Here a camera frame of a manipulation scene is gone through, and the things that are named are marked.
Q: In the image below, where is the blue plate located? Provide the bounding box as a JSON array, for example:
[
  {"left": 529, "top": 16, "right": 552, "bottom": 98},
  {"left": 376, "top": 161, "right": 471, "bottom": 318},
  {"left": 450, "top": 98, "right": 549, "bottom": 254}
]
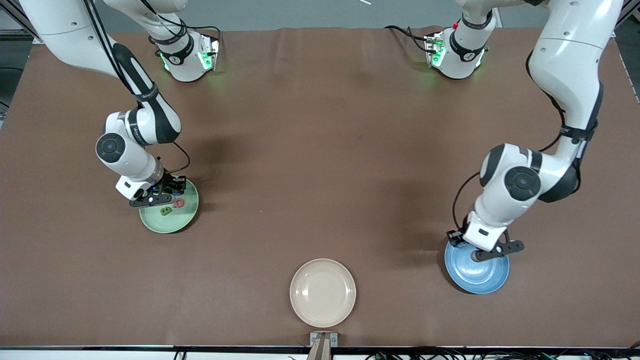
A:
[{"left": 444, "top": 240, "right": 510, "bottom": 295}]

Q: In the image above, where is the grey bracket with tan bar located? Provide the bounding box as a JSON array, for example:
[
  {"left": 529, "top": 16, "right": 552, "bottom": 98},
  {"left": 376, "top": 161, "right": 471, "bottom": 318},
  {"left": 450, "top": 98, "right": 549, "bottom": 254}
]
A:
[{"left": 306, "top": 331, "right": 339, "bottom": 360}]

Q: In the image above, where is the beige plate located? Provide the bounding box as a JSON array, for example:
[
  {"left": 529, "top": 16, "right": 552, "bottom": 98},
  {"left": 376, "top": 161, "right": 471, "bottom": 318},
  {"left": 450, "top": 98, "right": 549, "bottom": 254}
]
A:
[{"left": 290, "top": 258, "right": 357, "bottom": 328}]

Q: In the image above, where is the black left base cable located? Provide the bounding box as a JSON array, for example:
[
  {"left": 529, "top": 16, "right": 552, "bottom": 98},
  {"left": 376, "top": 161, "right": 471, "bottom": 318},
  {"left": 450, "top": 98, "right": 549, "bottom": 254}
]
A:
[{"left": 384, "top": 25, "right": 432, "bottom": 53}]

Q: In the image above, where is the black base cable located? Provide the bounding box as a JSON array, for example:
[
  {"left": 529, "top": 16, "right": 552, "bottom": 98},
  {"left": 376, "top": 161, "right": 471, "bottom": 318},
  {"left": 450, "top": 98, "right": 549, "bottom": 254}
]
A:
[
  {"left": 384, "top": 25, "right": 432, "bottom": 53},
  {"left": 147, "top": 0, "right": 222, "bottom": 41}
]

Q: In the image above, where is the black cable bundle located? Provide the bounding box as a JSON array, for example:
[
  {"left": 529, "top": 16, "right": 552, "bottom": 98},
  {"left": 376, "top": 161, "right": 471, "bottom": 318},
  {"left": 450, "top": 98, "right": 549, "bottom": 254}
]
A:
[{"left": 364, "top": 346, "right": 640, "bottom": 360}]

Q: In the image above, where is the green plate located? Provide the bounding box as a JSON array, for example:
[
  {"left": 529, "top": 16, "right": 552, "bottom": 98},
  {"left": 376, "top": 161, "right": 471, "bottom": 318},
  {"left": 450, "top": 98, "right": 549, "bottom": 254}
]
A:
[{"left": 139, "top": 177, "right": 200, "bottom": 234}]

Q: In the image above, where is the aluminium frame post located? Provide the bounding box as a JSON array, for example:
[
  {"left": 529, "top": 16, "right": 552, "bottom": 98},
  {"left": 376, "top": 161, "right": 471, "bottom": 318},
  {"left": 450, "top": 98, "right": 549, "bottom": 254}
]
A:
[
  {"left": 612, "top": 0, "right": 640, "bottom": 38},
  {"left": 0, "top": 0, "right": 47, "bottom": 45}
]

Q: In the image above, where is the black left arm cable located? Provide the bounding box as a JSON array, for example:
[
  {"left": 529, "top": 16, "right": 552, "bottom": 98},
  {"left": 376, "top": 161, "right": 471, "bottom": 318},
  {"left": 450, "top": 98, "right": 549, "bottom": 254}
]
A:
[{"left": 452, "top": 50, "right": 566, "bottom": 233}]

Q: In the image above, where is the black right base cable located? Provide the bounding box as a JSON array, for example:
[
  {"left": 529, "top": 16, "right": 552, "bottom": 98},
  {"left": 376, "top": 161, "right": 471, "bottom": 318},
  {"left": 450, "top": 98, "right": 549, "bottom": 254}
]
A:
[{"left": 147, "top": 0, "right": 222, "bottom": 41}]

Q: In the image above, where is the brown table cover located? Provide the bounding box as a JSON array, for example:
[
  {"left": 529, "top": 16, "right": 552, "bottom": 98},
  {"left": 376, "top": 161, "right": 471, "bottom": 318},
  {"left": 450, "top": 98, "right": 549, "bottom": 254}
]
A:
[{"left": 0, "top": 26, "right": 640, "bottom": 348}]

